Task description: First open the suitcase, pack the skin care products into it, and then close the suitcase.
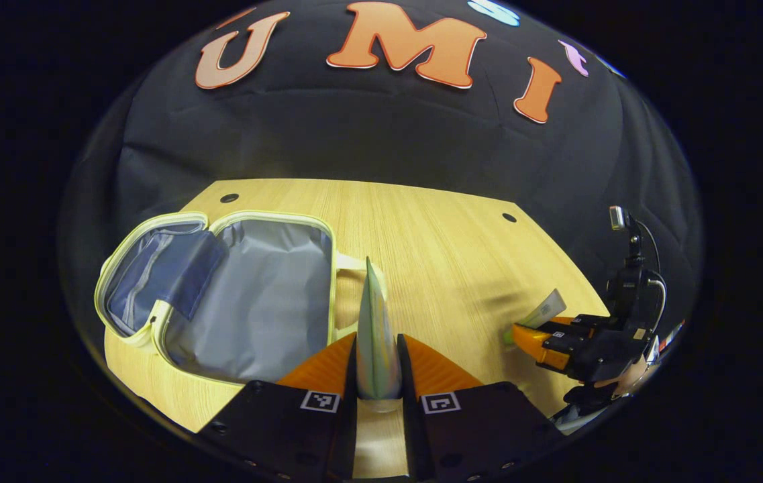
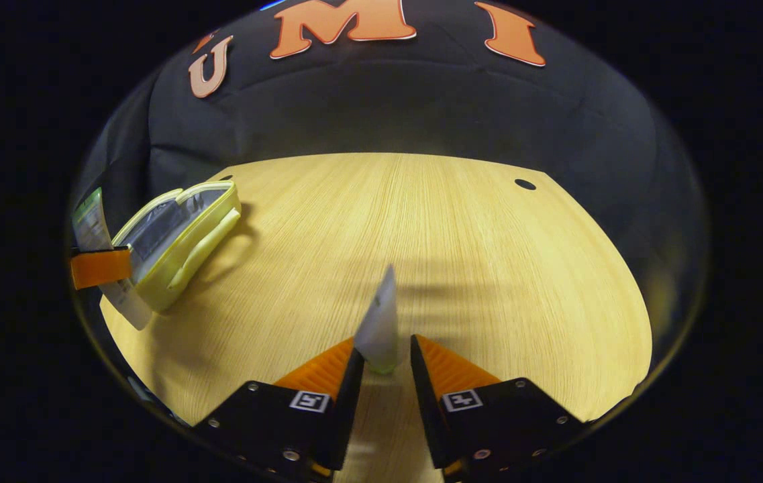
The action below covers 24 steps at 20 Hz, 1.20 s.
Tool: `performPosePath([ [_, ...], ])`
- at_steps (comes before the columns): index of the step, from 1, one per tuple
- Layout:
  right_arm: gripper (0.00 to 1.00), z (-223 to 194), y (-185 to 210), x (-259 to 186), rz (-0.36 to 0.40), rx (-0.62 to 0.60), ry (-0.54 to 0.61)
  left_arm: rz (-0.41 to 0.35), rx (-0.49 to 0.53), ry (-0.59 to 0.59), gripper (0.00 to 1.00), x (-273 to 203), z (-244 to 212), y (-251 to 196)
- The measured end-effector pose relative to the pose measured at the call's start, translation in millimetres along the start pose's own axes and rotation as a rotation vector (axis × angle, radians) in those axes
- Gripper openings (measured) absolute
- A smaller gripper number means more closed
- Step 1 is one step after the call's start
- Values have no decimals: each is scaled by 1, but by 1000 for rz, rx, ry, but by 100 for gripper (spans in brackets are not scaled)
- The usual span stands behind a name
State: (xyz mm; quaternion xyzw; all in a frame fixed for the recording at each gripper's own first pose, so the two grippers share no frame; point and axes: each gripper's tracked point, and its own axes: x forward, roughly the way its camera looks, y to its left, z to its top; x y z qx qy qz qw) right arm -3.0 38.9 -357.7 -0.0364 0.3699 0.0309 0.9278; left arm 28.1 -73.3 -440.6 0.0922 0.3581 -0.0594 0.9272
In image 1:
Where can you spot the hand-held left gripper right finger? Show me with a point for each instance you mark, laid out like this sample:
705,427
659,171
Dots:
475,436

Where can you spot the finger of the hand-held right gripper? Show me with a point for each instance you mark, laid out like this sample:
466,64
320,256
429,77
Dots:
555,349
582,322

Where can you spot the cream suitcase with grey lining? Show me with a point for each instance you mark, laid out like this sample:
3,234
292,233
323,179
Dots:
267,302

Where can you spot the black backdrop cloth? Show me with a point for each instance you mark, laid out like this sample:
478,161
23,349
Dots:
354,134

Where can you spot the green white skin care tube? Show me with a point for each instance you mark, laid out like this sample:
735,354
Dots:
378,349
545,310

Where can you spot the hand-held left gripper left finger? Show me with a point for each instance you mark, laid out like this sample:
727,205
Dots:
300,436

